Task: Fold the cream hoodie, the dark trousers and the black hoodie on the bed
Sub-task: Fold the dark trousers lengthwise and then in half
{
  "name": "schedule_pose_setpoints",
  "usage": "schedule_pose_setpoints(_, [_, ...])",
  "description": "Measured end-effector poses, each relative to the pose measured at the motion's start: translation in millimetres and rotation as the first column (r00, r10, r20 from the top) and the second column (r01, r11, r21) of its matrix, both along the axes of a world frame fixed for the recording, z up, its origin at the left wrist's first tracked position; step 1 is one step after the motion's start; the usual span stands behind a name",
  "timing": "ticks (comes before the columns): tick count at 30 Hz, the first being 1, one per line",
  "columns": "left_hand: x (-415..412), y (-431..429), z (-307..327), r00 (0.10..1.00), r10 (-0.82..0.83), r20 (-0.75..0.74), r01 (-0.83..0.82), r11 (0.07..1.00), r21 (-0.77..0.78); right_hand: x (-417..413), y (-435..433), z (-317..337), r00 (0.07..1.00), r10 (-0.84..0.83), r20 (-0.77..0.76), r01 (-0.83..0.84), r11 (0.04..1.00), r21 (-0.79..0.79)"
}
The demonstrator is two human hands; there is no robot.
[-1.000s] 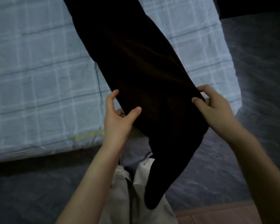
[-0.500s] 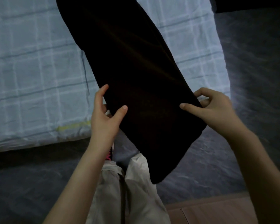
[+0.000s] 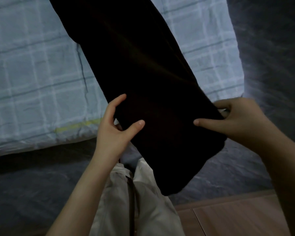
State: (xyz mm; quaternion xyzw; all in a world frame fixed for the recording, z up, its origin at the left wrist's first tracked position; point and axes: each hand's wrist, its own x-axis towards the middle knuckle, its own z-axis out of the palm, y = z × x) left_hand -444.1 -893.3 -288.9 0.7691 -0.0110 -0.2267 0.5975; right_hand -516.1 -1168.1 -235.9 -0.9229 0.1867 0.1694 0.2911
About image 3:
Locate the person's right hand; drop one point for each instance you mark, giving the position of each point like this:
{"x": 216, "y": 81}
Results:
{"x": 245, "y": 122}

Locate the person's left hand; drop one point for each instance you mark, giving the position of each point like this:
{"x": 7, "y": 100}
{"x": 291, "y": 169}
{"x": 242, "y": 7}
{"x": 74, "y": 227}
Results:
{"x": 110, "y": 142}

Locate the dark brown trousers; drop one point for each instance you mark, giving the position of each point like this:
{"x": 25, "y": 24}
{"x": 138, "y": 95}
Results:
{"x": 150, "y": 71}

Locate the bed with blue plaid sheet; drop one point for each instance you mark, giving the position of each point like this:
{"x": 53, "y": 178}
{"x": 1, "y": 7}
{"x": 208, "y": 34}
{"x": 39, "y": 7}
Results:
{"x": 34, "y": 83}

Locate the person's left forearm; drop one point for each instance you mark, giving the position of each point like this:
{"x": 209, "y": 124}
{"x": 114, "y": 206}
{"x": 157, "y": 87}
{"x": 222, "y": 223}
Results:
{"x": 81, "y": 201}

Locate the person's right forearm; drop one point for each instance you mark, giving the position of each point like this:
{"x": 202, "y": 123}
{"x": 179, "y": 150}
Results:
{"x": 285, "y": 174}

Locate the person's grey trousers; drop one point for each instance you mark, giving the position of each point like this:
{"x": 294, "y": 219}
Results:
{"x": 152, "y": 211}

